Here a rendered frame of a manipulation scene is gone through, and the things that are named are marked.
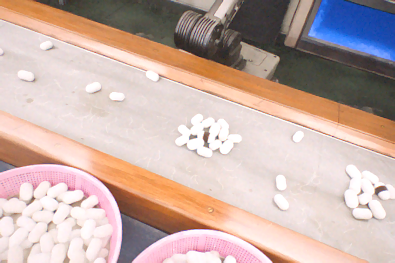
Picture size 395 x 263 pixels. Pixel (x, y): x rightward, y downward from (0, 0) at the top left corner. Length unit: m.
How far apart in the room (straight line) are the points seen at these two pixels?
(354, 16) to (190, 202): 0.36
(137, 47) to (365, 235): 0.69
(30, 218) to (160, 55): 0.51
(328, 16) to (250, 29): 2.33
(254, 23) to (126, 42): 1.91
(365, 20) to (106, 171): 0.44
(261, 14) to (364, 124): 1.94
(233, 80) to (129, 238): 0.46
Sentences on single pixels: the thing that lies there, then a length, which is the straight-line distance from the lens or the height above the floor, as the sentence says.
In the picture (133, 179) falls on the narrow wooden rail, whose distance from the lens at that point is 0.54.
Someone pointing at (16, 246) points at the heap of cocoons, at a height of 0.74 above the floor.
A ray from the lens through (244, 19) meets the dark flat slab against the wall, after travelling 2.69.
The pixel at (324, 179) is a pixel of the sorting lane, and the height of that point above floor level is 0.74.
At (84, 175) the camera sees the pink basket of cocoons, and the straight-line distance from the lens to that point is 0.55.
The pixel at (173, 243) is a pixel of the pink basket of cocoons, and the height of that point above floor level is 0.75.
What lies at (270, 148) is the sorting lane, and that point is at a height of 0.74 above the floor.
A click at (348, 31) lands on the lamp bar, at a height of 1.07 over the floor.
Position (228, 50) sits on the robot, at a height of 0.60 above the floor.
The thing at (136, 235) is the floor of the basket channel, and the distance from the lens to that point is 0.59.
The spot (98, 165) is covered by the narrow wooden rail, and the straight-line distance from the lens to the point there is 0.56.
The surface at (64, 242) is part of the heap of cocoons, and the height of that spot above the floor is 0.73.
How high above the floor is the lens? 1.21
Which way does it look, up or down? 45 degrees down
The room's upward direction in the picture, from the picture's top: 12 degrees clockwise
